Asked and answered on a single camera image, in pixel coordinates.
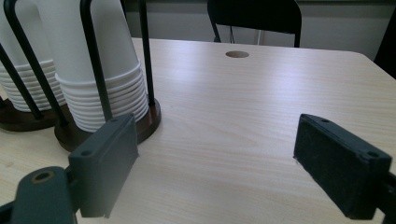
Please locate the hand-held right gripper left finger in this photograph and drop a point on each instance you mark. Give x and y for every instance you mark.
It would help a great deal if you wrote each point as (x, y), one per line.
(102, 168)

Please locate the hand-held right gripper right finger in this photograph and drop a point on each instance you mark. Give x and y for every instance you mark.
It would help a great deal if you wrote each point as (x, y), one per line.
(339, 168)

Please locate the stack of white paper cups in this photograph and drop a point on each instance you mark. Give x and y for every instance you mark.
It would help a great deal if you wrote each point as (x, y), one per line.
(15, 53)
(118, 46)

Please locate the black chair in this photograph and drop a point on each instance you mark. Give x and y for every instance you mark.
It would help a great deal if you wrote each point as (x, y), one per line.
(255, 15)

